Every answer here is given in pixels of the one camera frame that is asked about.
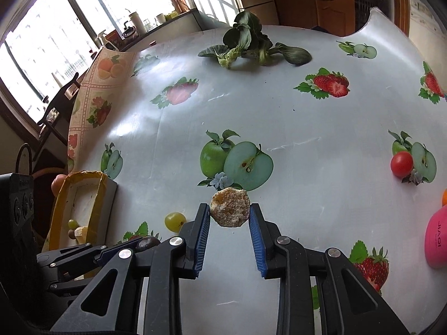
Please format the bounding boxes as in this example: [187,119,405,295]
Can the green grape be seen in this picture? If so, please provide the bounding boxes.
[67,219,80,231]
[164,212,187,233]

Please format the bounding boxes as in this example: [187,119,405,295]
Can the round brown sugar cake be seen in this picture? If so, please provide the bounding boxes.
[210,188,251,228]

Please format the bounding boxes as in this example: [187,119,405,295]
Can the red cherry tomato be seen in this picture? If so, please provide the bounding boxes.
[390,151,414,178]

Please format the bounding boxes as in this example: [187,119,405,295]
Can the dark cherry near gripper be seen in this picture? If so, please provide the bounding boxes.
[135,236,161,253]

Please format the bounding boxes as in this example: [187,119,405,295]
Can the beige cake chunk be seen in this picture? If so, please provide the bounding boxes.
[73,226,88,244]

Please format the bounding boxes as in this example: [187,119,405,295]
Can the brown longan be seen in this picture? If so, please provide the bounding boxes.
[67,229,76,240]

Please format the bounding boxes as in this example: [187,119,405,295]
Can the green grape in tray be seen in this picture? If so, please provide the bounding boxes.
[67,219,80,231]

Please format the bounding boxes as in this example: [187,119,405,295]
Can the shallow tray with yellow tape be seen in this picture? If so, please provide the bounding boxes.
[42,171,117,252]

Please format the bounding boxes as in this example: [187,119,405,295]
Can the red apple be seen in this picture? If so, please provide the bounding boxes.
[51,174,67,197]

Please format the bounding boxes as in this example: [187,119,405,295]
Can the dark wooden chair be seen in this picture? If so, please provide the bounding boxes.
[37,73,80,146]

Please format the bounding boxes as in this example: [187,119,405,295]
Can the pink cylindrical bottle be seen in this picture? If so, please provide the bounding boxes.
[424,207,447,269]

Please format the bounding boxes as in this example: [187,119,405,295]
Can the small orange fruit by bottle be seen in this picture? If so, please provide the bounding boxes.
[442,189,447,207]

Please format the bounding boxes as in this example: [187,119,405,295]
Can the fruit print tablecloth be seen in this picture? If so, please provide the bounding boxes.
[68,11,446,333]

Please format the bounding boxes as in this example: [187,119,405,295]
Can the kettle on windowsill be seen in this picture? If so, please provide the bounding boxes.
[123,20,138,40]

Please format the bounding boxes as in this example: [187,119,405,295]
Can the white thermos bottle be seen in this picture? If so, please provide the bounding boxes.
[129,11,146,37]

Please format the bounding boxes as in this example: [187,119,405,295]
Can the bok choy greens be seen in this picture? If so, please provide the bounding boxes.
[198,11,312,69]

